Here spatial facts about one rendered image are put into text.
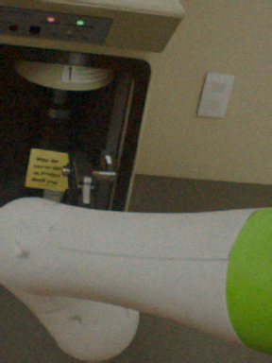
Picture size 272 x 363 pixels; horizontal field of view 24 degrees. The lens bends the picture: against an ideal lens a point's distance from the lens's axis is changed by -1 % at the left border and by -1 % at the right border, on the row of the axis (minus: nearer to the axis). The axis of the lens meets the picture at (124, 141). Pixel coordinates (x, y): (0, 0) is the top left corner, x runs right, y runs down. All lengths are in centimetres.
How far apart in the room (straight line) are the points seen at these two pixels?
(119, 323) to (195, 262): 28
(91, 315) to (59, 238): 14
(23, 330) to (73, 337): 40
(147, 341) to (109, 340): 41
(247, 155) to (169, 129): 23
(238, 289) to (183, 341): 72
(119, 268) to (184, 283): 8
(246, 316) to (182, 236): 9
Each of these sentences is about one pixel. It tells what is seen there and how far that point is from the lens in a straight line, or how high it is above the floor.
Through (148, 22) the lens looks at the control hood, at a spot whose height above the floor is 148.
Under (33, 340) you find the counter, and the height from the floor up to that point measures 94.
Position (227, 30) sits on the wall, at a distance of 155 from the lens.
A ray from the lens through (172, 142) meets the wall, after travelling 164.
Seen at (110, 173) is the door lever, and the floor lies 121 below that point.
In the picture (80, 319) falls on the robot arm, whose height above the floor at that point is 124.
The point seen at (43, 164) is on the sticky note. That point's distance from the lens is 112.
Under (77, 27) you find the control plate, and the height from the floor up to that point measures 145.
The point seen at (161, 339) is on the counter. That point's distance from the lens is 118.
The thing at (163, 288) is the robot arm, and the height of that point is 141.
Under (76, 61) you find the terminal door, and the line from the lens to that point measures 104.
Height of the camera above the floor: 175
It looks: 27 degrees down
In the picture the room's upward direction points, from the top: 11 degrees clockwise
